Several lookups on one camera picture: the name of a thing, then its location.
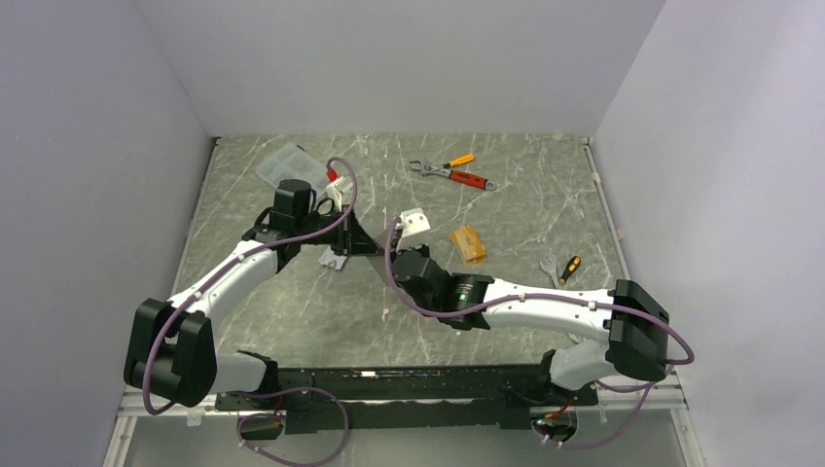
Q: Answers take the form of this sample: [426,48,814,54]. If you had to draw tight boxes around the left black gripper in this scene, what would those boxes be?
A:
[297,205,383,257]

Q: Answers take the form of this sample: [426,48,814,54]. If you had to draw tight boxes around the silver credit cards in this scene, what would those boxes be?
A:
[318,249,347,270]

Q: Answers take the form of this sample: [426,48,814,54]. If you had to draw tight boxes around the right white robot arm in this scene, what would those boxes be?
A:
[378,248,670,404]

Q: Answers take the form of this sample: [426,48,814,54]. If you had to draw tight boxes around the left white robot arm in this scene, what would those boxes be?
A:
[124,177,382,414]

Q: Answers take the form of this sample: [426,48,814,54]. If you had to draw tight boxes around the red adjustable wrench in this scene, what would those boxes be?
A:
[420,166,497,191]

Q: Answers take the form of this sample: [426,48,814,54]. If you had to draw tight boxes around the clear plastic organizer box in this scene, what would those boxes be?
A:
[255,142,329,191]

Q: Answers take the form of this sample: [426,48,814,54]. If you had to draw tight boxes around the yellow black screwdriver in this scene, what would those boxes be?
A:
[558,256,582,285]

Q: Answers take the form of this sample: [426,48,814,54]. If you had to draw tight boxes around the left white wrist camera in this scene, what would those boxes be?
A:
[324,169,353,211]

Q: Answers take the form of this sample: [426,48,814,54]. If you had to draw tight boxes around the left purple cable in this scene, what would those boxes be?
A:
[141,157,360,467]

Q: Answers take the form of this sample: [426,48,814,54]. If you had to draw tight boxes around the purple cable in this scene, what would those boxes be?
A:
[383,216,696,451]
[141,157,360,467]

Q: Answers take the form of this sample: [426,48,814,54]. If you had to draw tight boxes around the orange handled pliers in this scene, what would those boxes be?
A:
[409,153,475,177]

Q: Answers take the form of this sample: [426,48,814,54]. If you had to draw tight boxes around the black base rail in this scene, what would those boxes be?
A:
[215,364,598,434]

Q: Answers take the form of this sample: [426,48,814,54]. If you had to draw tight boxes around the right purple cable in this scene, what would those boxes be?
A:
[383,216,696,451]

